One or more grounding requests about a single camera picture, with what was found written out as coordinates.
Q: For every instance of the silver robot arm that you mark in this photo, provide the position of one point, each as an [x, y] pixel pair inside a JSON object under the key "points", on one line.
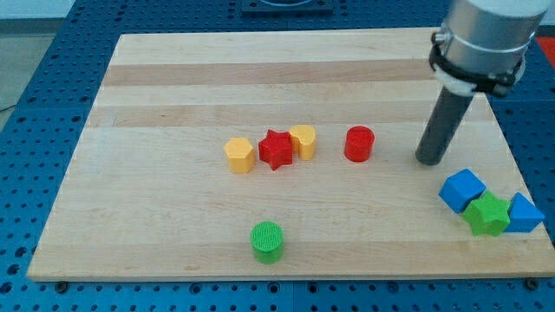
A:
{"points": [[481, 45]]}

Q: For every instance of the yellow heart block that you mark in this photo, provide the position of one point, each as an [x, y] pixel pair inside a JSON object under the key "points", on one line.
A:
{"points": [[303, 141]]}

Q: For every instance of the wooden board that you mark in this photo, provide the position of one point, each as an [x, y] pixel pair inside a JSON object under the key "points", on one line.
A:
{"points": [[148, 194]]}

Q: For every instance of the red star block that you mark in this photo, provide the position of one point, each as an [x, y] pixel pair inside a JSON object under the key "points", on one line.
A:
{"points": [[275, 149]]}

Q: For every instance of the yellow hexagon block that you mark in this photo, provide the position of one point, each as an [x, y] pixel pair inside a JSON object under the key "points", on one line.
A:
{"points": [[240, 155]]}

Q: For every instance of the red cylinder block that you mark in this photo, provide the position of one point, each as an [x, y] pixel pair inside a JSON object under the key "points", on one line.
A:
{"points": [[359, 142]]}

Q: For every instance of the green cylinder block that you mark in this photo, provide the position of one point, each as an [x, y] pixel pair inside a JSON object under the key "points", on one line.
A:
{"points": [[267, 242]]}

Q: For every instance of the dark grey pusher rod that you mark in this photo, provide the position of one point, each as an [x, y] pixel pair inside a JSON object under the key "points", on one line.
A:
{"points": [[446, 117]]}

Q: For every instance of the blue cube block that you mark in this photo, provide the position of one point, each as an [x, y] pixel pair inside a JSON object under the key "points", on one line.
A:
{"points": [[460, 189]]}

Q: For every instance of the green star block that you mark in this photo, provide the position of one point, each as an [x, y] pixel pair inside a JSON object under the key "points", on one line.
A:
{"points": [[487, 215]]}

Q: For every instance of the blue triangle block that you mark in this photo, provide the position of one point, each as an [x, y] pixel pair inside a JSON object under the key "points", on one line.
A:
{"points": [[524, 215]]}

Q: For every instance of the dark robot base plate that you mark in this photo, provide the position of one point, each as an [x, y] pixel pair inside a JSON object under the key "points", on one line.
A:
{"points": [[286, 6]]}

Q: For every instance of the black cable clamp on arm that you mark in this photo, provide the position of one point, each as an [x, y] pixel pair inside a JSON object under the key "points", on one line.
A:
{"points": [[466, 69]]}

